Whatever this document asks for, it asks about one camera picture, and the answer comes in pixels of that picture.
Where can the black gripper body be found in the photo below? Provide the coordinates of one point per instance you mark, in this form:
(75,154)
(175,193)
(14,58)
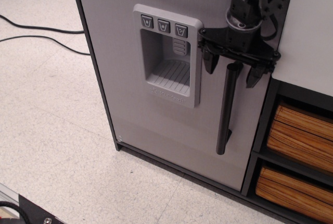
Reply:
(247,47)

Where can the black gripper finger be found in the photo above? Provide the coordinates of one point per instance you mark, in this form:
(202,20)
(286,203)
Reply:
(254,75)
(210,59)

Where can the black bar door handle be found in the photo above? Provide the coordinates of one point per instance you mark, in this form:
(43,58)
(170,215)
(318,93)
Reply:
(232,72)

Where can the grey toy fridge door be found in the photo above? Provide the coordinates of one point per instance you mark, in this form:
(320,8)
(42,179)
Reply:
(183,136)

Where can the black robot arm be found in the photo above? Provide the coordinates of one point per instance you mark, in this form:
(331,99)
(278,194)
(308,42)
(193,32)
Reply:
(250,25)

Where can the dark grey fridge cabinet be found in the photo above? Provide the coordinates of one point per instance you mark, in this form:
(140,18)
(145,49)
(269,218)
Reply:
(277,92)

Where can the grey water dispenser panel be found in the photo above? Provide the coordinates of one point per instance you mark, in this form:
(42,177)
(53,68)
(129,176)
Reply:
(170,58)

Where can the white cabinet door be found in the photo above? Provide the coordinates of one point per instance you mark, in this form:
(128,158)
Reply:
(306,46)

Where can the upper woven orange basket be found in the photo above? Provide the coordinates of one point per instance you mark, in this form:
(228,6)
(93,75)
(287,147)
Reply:
(303,136)

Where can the woven orange basket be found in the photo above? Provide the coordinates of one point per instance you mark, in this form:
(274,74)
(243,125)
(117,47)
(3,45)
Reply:
(303,136)
(296,194)

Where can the lower woven orange basket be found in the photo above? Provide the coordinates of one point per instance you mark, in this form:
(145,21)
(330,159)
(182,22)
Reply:
(296,194)

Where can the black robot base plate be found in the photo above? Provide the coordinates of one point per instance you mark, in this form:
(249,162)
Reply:
(37,214)

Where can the aluminium frame rail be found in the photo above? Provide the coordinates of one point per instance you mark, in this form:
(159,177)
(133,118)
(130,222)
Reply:
(9,195)

